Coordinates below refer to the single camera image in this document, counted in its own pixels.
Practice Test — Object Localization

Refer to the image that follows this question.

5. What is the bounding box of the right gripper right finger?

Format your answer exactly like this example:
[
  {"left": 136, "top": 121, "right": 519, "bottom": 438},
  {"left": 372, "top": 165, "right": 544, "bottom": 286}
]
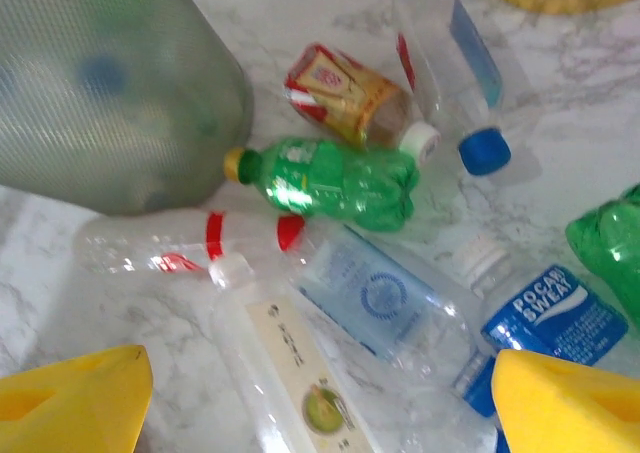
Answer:
[{"left": 490, "top": 348, "right": 640, "bottom": 453}]

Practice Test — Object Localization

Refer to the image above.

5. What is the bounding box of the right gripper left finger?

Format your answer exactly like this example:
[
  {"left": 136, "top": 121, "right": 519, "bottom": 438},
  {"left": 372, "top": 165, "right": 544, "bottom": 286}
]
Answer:
[{"left": 0, "top": 343, "right": 154, "bottom": 453}]

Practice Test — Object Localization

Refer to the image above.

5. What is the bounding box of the blue Pocari Sweat bottle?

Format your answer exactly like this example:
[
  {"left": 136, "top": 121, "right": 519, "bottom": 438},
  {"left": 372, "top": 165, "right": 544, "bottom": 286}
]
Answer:
[{"left": 451, "top": 232, "right": 631, "bottom": 419}]

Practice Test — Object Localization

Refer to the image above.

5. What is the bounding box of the clear bottle cream label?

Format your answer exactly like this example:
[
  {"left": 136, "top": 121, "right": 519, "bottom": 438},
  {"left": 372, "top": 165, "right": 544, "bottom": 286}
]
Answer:
[{"left": 206, "top": 251, "right": 501, "bottom": 453}]

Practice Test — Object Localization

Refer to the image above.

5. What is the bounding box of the clear bottle red label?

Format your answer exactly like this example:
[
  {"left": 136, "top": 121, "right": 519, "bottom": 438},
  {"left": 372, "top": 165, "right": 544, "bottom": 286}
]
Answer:
[{"left": 73, "top": 209, "right": 307, "bottom": 280}]

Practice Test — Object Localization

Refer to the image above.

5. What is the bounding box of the clear bottle light blue label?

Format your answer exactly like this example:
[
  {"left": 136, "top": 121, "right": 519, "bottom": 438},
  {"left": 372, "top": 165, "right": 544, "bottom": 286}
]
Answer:
[{"left": 279, "top": 222, "right": 484, "bottom": 379}]

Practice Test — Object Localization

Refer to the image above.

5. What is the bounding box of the translucent green waste bin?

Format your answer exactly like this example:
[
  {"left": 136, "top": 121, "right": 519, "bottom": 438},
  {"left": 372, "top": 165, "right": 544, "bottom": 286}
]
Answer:
[{"left": 0, "top": 0, "right": 255, "bottom": 218}]

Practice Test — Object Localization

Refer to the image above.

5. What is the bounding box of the clear bottle blue cap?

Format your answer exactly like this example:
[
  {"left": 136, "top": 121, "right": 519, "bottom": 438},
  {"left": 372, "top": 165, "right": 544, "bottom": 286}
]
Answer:
[{"left": 394, "top": 0, "right": 513, "bottom": 178}]

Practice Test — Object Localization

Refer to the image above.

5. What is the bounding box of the red yellow snack packet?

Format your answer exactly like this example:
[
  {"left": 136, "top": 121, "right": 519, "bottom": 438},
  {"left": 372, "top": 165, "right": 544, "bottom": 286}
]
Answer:
[{"left": 283, "top": 42, "right": 442, "bottom": 163}]

